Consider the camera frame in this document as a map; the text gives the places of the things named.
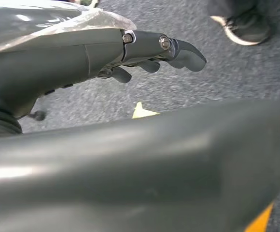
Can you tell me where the dark shoe white sole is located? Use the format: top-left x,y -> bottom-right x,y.
211,9 -> 274,46
67,0 -> 100,8

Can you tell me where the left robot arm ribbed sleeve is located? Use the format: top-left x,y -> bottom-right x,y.
0,95 -> 23,141

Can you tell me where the dark grey floor rug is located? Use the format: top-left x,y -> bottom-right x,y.
19,0 -> 280,232

